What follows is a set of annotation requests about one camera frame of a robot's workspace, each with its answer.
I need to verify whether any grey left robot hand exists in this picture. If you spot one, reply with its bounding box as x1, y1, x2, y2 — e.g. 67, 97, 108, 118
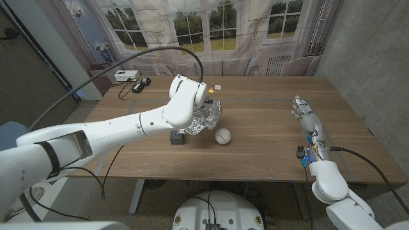
195, 102, 216, 123

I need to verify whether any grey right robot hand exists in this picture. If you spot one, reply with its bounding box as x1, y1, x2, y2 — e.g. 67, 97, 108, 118
290, 95, 332, 164

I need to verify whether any crinkled aluminum foil sheet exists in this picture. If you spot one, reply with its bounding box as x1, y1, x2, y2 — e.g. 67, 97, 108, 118
177, 99, 223, 135

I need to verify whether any dark grey cube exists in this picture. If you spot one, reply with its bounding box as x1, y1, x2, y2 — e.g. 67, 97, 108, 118
169, 130, 185, 146

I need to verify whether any white ball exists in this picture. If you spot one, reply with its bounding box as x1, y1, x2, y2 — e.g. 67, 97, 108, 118
215, 128, 232, 146

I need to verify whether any printed window backdrop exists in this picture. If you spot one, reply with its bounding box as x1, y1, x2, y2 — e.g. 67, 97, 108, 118
35, 0, 344, 77

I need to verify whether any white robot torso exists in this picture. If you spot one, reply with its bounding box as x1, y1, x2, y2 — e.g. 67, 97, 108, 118
172, 190, 265, 230

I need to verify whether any blue chair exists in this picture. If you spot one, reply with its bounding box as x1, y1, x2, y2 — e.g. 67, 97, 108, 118
0, 120, 31, 151

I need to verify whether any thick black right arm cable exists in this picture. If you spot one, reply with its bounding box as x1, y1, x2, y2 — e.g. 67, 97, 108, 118
329, 146, 409, 215

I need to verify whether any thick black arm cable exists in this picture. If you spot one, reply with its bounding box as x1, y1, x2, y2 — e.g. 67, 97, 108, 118
19, 46, 205, 223
329, 146, 409, 215

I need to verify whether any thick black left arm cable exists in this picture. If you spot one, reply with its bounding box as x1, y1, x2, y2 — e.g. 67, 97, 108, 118
19, 46, 205, 223

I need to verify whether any black power strip cable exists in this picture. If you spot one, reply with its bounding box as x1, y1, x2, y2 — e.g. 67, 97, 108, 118
111, 77, 138, 100

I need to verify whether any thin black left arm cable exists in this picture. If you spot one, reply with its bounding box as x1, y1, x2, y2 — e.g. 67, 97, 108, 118
28, 145, 125, 222

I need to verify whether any black door handle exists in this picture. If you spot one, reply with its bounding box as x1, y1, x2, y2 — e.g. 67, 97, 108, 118
0, 27, 20, 42

